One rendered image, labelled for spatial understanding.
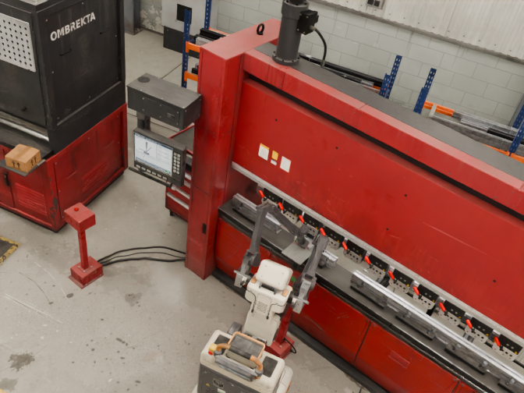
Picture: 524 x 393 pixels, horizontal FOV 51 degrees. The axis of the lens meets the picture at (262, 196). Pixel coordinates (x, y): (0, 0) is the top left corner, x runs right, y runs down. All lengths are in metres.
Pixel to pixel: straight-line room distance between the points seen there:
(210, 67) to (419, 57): 4.53
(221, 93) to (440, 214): 1.72
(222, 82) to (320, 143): 0.81
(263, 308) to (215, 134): 1.36
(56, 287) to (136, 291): 0.71
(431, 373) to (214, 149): 2.32
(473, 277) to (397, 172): 0.84
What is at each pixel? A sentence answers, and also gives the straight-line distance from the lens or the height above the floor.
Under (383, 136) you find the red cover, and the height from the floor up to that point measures 2.21.
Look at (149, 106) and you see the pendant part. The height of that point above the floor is 1.85.
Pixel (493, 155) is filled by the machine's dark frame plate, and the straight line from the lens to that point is 3.61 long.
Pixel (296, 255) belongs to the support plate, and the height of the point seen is 1.00.
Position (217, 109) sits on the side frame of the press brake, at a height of 1.89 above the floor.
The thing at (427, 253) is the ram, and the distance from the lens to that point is 3.89.
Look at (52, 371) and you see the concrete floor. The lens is 4.86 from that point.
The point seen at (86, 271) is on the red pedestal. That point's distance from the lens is 5.29.
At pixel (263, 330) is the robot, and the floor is 0.82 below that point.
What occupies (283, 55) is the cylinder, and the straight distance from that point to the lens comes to 3.93.
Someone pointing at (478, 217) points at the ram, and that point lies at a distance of 3.59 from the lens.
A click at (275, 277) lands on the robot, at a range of 3.67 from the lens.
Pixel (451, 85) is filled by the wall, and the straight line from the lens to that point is 8.16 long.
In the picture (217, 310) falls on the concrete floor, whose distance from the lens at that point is 5.14.
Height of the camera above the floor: 4.06
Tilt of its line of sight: 40 degrees down
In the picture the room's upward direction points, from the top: 10 degrees clockwise
